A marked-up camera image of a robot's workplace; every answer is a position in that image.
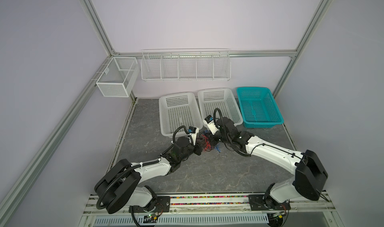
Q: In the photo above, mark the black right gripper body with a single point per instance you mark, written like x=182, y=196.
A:
x=213, y=139

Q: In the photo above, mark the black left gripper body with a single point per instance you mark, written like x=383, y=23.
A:
x=197, y=149

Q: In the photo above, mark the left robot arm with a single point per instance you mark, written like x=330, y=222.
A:
x=120, y=186

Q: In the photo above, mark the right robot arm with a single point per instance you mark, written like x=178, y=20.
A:
x=308, y=173

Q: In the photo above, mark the white plastic basket middle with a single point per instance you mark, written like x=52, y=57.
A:
x=221, y=98

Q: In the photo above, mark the white plastic basket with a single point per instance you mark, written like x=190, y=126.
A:
x=221, y=98
x=180, y=109

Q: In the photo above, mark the white plastic basket left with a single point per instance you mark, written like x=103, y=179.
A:
x=180, y=109

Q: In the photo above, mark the teal plastic basket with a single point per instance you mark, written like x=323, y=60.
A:
x=259, y=108

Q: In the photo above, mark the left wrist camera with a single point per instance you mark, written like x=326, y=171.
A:
x=193, y=133

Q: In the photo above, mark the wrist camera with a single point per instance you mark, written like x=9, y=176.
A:
x=193, y=133
x=209, y=123

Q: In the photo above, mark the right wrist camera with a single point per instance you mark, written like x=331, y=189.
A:
x=209, y=123

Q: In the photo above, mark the white wire wall rack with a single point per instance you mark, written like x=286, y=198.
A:
x=186, y=64

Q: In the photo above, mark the white slotted cable duct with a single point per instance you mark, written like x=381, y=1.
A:
x=180, y=220

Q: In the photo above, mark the white wire mesh box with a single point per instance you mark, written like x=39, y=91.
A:
x=118, y=77

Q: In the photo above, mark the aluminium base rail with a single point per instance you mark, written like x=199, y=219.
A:
x=296, y=212

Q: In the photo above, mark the aluminium frame corner post right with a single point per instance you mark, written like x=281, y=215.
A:
x=310, y=30

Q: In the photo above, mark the aluminium frame corner post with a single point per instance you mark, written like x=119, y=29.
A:
x=95, y=21
x=310, y=30

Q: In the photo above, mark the aluminium frame corner post left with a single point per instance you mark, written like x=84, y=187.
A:
x=95, y=21

